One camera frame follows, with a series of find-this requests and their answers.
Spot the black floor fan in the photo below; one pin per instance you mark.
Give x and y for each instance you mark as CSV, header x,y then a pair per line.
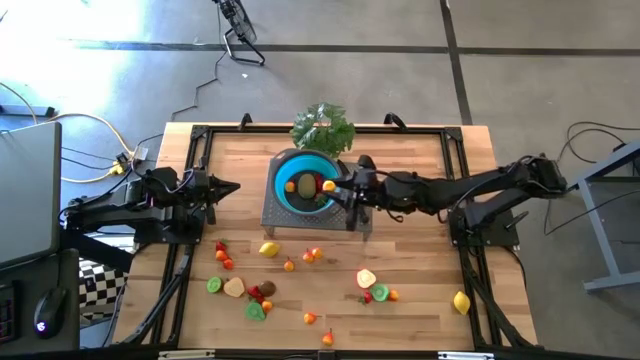
x,y
242,25

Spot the brown toy kiwi half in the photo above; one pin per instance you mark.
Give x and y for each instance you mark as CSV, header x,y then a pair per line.
x,y
267,288

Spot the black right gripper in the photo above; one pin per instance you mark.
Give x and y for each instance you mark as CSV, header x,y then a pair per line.
x,y
375,190

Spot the brown whole toy kiwi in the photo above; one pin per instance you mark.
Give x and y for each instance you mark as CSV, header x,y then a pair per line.
x,y
306,186

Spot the blue collapsible colander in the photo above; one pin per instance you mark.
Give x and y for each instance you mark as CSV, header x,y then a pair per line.
x,y
282,175

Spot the red toy apple half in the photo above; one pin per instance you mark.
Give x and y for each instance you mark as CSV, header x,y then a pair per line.
x,y
365,278
234,288

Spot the small orange toy fruit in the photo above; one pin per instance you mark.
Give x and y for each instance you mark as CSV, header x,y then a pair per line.
x,y
267,306
393,295
221,255
290,187
308,257
228,264
317,253

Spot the green plant in white pot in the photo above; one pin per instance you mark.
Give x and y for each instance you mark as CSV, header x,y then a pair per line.
x,y
322,130

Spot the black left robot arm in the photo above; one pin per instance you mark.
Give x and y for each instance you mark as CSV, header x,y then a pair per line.
x,y
110,212

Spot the black table-level camera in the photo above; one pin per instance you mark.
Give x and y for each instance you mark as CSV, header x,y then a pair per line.
x,y
326,355

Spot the black keyboard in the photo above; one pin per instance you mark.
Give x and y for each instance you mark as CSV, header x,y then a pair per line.
x,y
7,312

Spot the yellow toy lemon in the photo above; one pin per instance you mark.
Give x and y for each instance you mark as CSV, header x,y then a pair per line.
x,y
461,303
269,249

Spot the silver aluminium extrusion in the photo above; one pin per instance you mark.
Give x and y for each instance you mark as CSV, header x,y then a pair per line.
x,y
185,354
465,356

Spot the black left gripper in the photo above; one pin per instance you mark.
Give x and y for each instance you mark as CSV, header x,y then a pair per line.
x,y
200,187

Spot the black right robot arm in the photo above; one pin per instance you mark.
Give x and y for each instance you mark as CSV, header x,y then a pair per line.
x,y
500,182

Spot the grey perforated metal shelf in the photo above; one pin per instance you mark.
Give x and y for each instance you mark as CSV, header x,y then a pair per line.
x,y
300,222

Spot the black white checkered board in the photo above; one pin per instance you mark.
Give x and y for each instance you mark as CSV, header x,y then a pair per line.
x,y
100,290

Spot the black computer mouse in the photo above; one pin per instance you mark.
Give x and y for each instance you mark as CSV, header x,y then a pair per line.
x,y
50,310

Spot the grey metal stand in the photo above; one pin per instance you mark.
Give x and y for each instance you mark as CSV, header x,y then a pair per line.
x,y
599,225

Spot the red toy strawberry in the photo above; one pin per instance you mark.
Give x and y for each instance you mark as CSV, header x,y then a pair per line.
x,y
367,298
254,291
319,180
220,246
321,200

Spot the dark desk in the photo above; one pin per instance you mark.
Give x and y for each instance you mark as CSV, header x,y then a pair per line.
x,y
30,280

